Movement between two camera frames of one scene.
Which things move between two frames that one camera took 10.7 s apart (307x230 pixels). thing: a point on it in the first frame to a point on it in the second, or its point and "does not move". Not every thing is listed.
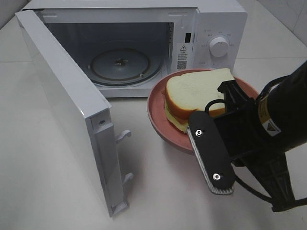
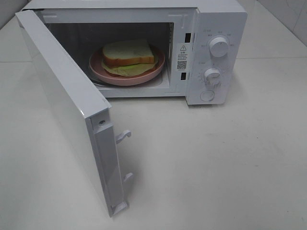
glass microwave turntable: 124,67 to 153,83
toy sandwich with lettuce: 188,92 to 129,58
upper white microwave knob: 219,47 does not move
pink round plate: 156,109 to 96,67
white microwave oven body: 123,46 does not move
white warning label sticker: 182,56 does not move
